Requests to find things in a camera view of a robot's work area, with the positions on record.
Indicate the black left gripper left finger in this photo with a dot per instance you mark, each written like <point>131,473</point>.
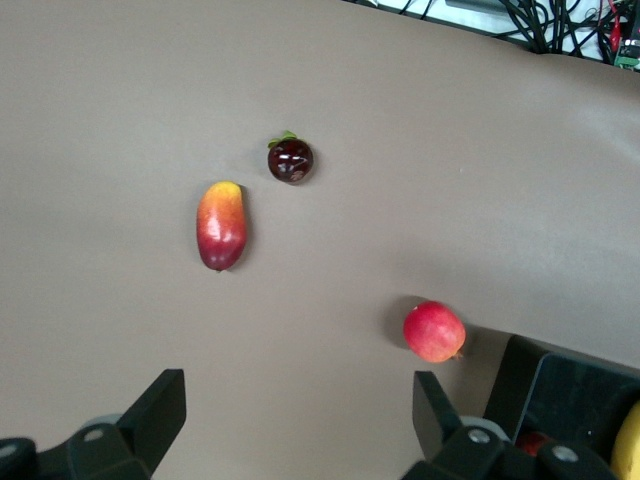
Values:
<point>155,425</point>

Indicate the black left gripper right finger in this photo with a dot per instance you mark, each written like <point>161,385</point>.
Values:
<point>435,425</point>

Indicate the red apple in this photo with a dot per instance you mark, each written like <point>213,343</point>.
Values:
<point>532,442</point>
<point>434,331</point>

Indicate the black plastic box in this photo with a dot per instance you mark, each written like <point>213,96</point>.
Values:
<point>565,390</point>

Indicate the yellow banana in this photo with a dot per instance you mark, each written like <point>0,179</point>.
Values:
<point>629,445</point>

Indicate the red yellow mango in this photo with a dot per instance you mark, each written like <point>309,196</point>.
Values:
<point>222,230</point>

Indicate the brown table cover sheet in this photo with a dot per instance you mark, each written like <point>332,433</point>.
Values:
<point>350,225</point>

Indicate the green terminal connector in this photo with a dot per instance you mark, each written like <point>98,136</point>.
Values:
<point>629,54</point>

